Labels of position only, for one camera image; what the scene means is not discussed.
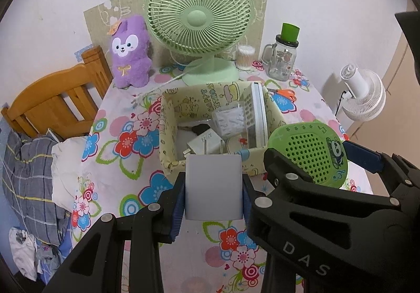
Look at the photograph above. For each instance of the clear plastic box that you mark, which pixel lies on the clear plastic box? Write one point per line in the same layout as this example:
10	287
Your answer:
228	119

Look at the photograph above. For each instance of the white square box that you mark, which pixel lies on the white square box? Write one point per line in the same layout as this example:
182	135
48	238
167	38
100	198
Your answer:
213	186

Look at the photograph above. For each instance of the wooden bed headboard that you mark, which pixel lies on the wooden bed headboard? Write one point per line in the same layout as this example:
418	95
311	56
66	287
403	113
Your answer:
49	96

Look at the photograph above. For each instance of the white cloth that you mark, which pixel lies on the white cloth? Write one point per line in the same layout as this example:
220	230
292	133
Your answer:
21	247

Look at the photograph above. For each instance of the green desk fan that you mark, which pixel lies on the green desk fan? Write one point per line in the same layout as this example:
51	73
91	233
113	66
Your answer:
197	17

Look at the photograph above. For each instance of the purple plush toy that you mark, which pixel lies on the purple plush toy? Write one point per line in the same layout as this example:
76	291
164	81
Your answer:
131	66

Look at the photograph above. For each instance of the green plastic cup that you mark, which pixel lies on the green plastic cup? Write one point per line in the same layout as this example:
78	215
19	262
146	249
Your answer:
290	33

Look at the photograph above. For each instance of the cotton swab container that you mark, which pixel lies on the cotton swab container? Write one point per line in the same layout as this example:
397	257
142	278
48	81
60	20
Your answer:
245	58

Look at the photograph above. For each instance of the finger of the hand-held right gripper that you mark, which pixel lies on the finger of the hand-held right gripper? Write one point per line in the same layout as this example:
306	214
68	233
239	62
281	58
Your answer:
285	178
364	155

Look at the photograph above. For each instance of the small black item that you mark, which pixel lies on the small black item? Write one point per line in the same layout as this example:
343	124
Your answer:
199	129

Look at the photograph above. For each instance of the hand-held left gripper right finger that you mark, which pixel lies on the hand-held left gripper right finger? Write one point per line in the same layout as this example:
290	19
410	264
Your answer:
246	194

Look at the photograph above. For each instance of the black object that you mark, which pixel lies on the black object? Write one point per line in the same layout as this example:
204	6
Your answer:
411	43

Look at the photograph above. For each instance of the blue wall sticker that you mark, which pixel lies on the blue wall sticker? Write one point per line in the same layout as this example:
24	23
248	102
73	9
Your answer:
82	52

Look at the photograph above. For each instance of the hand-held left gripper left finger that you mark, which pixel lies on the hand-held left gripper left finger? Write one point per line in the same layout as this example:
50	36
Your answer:
175	207

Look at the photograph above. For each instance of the white fan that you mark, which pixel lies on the white fan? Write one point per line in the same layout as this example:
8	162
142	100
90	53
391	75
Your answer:
364	96

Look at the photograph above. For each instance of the white charger adapter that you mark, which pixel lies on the white charger adapter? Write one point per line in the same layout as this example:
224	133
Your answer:
206	142

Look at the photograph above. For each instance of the green perforated case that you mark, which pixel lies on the green perforated case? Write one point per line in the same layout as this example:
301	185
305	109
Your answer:
305	151

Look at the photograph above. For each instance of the yellow printed fabric basket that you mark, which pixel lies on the yellow printed fabric basket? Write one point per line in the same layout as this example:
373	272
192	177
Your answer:
170	115

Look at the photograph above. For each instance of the cream round toy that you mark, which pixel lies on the cream round toy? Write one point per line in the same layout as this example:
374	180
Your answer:
234	145

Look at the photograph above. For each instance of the white pillow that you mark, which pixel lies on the white pillow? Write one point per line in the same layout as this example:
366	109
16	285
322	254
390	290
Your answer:
65	165

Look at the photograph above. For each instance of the grey plaid blanket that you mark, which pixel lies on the grey plaid blanket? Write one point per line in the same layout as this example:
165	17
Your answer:
29	181

